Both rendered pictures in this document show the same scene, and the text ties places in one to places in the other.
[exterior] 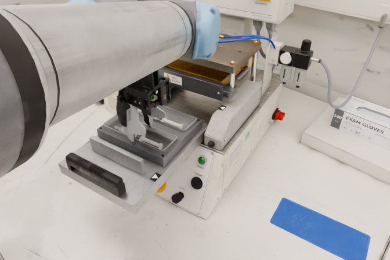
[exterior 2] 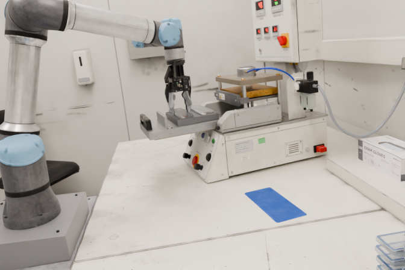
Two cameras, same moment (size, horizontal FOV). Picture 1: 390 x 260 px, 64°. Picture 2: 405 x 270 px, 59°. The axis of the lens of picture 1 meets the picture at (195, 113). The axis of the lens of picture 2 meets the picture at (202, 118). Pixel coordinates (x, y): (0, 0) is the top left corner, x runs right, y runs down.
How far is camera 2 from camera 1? 0.96 m
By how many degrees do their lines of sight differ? 43
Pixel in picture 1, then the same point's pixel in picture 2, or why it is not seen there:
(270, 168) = (281, 175)
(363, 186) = (345, 196)
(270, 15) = (290, 57)
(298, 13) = (368, 71)
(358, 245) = (291, 214)
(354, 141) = (365, 168)
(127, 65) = (103, 21)
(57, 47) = (78, 8)
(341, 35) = (395, 85)
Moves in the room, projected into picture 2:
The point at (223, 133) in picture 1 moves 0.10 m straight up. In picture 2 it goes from (224, 120) to (222, 93)
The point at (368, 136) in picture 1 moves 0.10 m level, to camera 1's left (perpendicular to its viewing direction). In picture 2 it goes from (378, 164) to (346, 160)
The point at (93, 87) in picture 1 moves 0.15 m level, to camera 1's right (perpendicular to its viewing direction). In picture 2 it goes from (87, 20) to (120, 12)
